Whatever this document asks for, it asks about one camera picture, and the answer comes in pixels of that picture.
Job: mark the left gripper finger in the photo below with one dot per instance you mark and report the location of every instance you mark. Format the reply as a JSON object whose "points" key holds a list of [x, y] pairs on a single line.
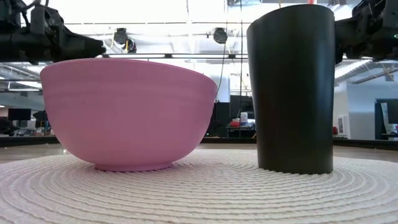
{"points": [[87, 48]]}

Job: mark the pink plastic bowl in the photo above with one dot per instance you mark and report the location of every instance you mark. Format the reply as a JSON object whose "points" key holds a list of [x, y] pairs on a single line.
{"points": [[130, 115]]}

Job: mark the black plastic cup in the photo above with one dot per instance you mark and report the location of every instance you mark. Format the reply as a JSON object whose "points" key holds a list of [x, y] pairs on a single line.
{"points": [[292, 93]]}

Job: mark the black monitor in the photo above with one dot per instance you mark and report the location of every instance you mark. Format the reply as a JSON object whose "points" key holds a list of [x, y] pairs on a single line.
{"points": [[19, 114]]}

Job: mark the black cabinet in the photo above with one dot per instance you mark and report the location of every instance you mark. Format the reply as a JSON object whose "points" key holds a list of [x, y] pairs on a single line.
{"points": [[241, 105]]}

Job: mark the white bottle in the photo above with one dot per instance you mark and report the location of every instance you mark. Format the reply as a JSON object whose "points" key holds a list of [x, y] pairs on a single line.
{"points": [[244, 119]]}

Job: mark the white round woven placemat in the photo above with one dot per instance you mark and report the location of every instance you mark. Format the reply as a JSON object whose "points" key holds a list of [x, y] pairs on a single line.
{"points": [[199, 199]]}

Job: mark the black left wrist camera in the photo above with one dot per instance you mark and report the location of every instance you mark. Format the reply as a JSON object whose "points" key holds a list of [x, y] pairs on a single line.
{"points": [[38, 18]]}

